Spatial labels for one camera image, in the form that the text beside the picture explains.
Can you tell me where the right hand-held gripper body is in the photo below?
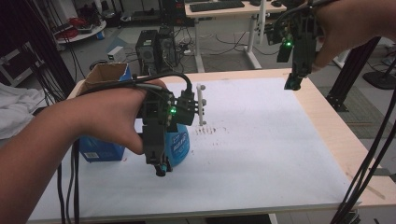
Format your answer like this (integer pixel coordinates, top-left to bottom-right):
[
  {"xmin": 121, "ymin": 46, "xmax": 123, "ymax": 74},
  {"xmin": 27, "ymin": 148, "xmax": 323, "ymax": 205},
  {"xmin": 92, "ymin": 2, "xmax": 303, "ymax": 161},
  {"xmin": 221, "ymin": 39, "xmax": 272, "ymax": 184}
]
[{"xmin": 265, "ymin": 3, "xmax": 325, "ymax": 79}]

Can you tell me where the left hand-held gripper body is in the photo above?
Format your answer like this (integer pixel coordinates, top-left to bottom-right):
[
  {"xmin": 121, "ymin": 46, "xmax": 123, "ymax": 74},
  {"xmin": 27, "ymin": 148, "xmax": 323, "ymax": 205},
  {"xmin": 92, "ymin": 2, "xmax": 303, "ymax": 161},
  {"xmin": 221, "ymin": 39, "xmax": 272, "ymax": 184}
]
[{"xmin": 135, "ymin": 83, "xmax": 208, "ymax": 166}]

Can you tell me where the person's left hand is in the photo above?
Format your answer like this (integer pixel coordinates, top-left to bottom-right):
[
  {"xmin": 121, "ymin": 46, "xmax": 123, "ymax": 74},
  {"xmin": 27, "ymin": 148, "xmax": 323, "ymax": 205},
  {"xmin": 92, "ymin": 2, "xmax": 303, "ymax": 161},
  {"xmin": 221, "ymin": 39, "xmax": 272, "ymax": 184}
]
[{"xmin": 60, "ymin": 78, "xmax": 169, "ymax": 156}]

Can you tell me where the person's right hand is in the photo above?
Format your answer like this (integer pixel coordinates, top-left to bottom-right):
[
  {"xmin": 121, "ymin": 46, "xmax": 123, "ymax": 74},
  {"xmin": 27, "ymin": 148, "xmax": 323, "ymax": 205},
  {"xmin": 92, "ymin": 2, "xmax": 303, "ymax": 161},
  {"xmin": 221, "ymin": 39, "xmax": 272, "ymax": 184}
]
[{"xmin": 311, "ymin": 0, "xmax": 396, "ymax": 73}]

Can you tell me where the blue cardboard box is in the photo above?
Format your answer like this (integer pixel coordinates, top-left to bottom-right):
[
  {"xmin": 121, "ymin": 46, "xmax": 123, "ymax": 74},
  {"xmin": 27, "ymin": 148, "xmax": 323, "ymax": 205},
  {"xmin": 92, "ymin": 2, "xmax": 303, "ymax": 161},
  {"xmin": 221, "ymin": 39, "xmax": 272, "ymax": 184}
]
[{"xmin": 77, "ymin": 62, "xmax": 133, "ymax": 163}]

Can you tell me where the black computer tower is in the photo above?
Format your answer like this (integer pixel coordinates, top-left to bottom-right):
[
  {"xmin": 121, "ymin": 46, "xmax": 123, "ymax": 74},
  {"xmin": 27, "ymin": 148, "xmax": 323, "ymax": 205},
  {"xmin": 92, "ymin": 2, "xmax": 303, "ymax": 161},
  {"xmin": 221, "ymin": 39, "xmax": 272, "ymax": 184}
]
[
  {"xmin": 157, "ymin": 26, "xmax": 180, "ymax": 75},
  {"xmin": 135, "ymin": 29, "xmax": 160, "ymax": 76}
]

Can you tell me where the white desk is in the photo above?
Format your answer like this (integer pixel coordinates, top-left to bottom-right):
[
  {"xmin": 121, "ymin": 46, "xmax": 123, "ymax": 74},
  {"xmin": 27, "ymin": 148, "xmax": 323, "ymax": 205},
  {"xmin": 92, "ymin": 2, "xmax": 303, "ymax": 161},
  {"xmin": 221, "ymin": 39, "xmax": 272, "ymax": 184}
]
[{"xmin": 184, "ymin": 0, "xmax": 288, "ymax": 74}]

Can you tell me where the small white box device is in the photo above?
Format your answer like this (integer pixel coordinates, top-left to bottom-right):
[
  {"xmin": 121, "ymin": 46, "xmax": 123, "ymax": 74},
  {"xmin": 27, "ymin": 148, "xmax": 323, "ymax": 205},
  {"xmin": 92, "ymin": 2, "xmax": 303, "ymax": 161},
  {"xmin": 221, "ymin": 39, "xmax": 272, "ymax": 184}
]
[{"xmin": 106, "ymin": 46, "xmax": 127, "ymax": 63}]

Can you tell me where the white table mat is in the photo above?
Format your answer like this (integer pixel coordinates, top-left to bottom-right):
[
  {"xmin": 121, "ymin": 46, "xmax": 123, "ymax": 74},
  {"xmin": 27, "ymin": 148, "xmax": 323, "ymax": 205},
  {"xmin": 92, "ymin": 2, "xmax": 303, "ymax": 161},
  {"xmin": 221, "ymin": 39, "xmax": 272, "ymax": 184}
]
[{"xmin": 27, "ymin": 77, "xmax": 362, "ymax": 222}]

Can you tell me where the black stand base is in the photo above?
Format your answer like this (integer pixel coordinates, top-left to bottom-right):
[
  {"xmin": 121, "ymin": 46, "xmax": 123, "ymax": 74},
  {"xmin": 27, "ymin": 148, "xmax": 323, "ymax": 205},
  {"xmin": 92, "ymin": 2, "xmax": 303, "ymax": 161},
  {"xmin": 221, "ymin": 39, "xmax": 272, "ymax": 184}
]
[{"xmin": 361, "ymin": 57, "xmax": 396, "ymax": 91}]

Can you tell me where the black keyboard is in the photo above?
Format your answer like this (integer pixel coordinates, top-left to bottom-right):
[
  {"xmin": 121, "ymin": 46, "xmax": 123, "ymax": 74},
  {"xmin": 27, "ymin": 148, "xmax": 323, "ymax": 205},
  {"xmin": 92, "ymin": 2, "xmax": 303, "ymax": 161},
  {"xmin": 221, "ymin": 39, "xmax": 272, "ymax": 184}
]
[{"xmin": 189, "ymin": 0, "xmax": 246, "ymax": 13}]

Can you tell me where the round white table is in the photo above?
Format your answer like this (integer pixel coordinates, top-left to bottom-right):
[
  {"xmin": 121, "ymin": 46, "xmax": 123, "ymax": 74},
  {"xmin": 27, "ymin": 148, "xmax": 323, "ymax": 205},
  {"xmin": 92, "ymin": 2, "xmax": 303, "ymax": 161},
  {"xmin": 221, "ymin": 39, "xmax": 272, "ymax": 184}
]
[{"xmin": 55, "ymin": 20, "xmax": 107, "ymax": 45}]

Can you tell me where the white cloth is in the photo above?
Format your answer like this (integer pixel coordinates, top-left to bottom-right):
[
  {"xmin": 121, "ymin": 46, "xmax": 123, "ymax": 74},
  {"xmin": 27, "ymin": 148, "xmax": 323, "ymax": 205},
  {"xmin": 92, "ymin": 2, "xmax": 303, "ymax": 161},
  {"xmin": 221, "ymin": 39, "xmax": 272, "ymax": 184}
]
[{"xmin": 0, "ymin": 81, "xmax": 49, "ymax": 141}]

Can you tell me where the thick black cable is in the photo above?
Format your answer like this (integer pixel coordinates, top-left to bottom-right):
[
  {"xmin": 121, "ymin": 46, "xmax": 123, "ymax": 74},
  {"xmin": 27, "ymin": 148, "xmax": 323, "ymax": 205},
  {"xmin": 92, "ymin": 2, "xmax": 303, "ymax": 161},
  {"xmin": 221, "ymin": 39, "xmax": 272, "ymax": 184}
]
[{"xmin": 72, "ymin": 72, "xmax": 194, "ymax": 224}]

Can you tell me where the black metal frame post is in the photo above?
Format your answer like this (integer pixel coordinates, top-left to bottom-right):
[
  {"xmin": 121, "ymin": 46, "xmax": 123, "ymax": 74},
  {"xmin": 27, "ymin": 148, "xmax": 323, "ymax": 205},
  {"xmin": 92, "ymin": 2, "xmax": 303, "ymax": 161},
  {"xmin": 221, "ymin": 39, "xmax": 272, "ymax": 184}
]
[{"xmin": 326, "ymin": 36, "xmax": 383, "ymax": 113}]

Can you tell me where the thin black cable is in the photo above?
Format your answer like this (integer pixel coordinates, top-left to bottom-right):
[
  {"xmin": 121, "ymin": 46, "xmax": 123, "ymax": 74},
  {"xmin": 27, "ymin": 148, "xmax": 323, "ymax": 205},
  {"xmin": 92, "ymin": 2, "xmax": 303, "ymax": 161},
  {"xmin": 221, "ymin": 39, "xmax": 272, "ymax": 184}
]
[{"xmin": 56, "ymin": 81, "xmax": 148, "ymax": 224}]

